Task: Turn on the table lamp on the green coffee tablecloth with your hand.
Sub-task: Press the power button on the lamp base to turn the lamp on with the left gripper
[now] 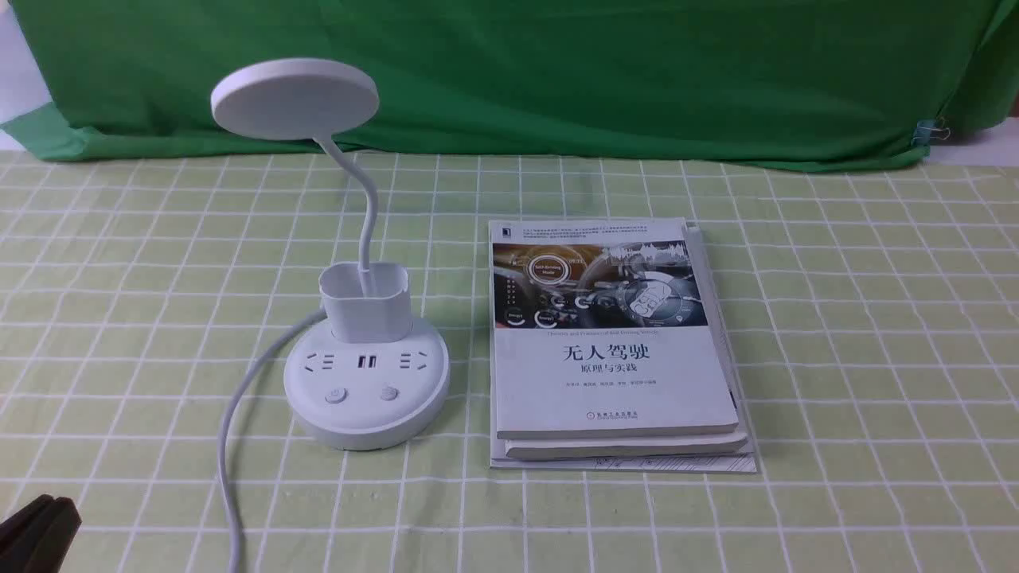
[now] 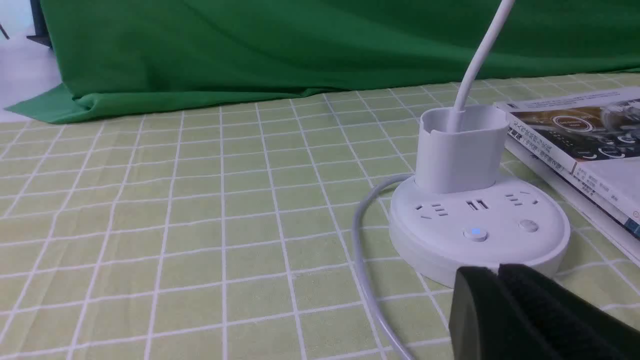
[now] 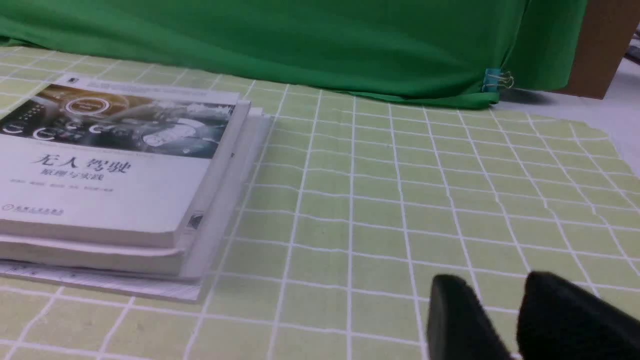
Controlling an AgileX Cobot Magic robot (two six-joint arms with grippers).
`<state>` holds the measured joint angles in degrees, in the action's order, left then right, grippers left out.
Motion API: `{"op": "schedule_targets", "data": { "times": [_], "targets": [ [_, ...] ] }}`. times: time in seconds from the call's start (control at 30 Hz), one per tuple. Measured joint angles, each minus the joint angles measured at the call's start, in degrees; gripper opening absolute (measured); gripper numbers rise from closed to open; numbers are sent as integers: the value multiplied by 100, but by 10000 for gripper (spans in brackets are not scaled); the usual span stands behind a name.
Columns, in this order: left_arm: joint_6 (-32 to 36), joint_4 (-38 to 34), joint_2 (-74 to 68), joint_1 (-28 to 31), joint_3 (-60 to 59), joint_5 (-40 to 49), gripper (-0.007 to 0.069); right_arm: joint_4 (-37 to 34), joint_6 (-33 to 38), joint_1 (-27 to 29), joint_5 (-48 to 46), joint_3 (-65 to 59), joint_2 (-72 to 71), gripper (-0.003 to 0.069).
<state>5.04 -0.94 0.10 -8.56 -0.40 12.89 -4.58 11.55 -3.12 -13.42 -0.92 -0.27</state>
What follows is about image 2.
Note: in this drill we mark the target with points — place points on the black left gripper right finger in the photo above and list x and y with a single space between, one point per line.
575 329

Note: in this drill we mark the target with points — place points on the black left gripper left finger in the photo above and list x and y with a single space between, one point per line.
485 322

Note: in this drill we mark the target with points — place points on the white desk lamp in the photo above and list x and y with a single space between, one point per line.
457 209

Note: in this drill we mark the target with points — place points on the bottom white book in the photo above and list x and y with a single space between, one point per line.
612 230

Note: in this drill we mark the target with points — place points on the white book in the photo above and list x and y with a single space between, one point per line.
612 230
556 173

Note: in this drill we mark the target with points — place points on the middle white book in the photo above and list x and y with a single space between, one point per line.
556 173

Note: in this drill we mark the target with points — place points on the top book self-driving cover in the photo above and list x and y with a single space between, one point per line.
593 136

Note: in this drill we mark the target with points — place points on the green backdrop cloth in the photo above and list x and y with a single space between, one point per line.
127 57

